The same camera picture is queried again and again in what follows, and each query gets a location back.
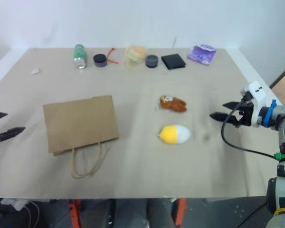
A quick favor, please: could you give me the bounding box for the orange table frame leg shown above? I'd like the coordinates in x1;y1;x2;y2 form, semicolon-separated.
174;198;187;228
68;199;83;228

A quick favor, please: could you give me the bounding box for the white power strip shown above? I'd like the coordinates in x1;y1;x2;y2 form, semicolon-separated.
0;198;29;211

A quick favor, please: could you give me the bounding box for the brown paper bag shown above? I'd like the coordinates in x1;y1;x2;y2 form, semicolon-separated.
42;95;121;180

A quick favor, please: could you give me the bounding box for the black square pad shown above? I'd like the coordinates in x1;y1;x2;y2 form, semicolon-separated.
161;54;187;71

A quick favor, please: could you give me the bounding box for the clear plastic cup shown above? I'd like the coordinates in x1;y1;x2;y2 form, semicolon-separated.
124;45;149;71

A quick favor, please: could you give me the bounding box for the black round jar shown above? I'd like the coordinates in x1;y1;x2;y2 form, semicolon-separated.
93;54;108;68

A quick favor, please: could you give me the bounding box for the yellow and white plush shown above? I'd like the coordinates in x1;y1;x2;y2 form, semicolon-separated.
157;123;191;145

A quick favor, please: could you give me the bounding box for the brown teddy bear toy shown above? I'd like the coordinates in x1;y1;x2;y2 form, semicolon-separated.
158;95;188;113

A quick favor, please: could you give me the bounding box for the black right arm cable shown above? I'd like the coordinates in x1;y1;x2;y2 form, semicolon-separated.
221;98;280;160

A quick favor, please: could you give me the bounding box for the blue wrist clamp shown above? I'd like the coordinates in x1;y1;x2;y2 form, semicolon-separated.
261;99;279;128

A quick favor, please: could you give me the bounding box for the purple plastic packet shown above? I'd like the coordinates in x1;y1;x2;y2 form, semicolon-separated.
187;43;217;66

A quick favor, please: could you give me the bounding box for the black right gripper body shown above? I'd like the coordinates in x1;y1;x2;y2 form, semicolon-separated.
232;100;255;128

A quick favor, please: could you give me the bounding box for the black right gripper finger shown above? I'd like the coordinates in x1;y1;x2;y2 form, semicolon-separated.
209;112;234;124
222;101;241;110

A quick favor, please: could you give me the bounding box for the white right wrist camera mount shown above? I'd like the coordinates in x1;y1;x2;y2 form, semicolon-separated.
239;80;268;128

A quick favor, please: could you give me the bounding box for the beige floor cable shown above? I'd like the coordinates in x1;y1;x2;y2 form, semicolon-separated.
25;200;41;228

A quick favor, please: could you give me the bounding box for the red cable tie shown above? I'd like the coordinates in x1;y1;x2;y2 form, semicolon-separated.
106;47;120;65

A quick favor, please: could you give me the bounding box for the green drink can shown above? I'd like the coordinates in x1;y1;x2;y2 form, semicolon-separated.
73;44;87;70

